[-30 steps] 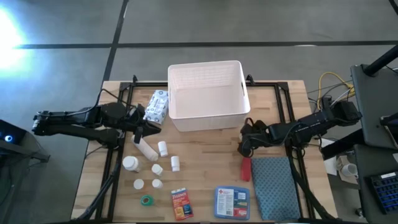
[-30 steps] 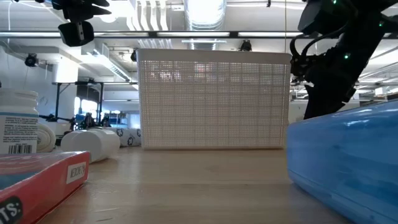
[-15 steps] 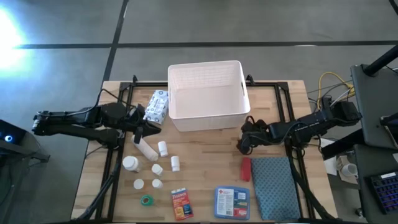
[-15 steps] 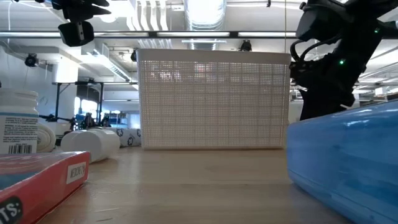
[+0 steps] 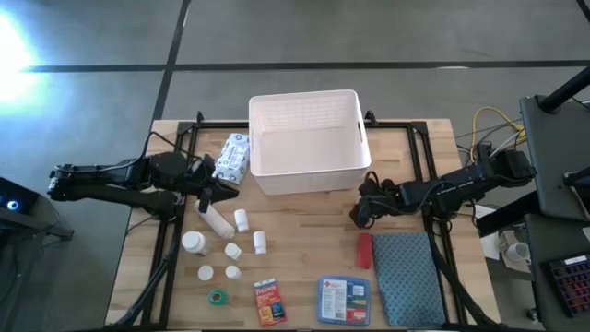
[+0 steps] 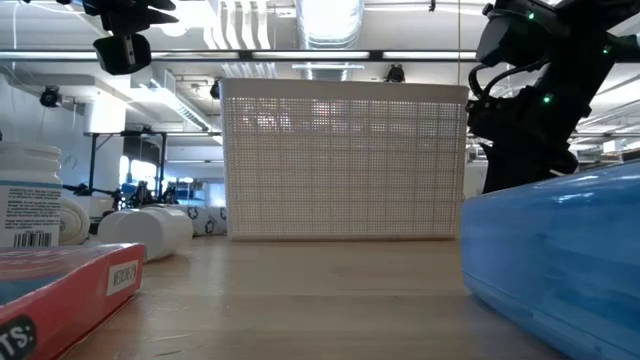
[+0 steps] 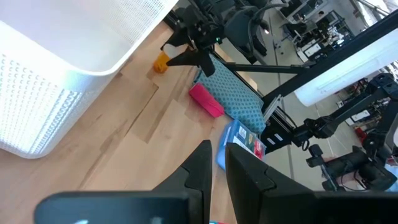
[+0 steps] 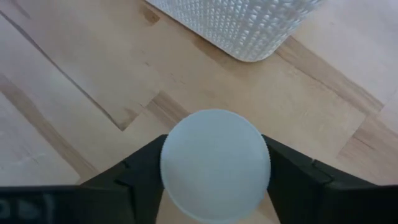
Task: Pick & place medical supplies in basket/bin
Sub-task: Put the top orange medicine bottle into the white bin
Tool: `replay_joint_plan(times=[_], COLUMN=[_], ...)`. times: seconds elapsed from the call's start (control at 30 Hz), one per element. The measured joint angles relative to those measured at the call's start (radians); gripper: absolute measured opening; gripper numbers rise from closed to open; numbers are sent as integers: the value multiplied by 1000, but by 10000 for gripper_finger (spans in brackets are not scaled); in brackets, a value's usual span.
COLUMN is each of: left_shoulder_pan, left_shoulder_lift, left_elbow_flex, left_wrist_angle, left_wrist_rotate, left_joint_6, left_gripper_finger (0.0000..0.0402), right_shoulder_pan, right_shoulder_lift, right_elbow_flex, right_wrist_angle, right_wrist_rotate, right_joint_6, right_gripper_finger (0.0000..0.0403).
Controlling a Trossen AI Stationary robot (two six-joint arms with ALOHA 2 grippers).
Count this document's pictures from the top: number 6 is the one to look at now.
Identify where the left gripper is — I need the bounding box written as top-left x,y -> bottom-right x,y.
81,0 -> 180,34

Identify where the blue first aid kit box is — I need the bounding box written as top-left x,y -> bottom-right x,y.
459,160 -> 640,360

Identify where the white pouch with ring print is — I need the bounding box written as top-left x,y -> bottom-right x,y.
172,203 -> 229,237

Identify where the large white pill bottle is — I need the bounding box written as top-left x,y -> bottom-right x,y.
0,142 -> 64,249

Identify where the white perforated plastic basket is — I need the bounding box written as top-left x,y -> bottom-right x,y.
218,78 -> 470,242

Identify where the background robot workstation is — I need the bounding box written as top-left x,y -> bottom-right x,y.
59,129 -> 174,214

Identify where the small white pill bottle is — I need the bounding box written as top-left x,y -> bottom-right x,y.
97,205 -> 194,263

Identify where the white gauze bandage roll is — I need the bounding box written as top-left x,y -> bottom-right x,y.
58,197 -> 92,246

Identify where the red medicine carton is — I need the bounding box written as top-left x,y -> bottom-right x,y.
0,242 -> 146,360

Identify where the silver ventilation duct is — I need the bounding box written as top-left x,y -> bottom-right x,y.
294,0 -> 366,51

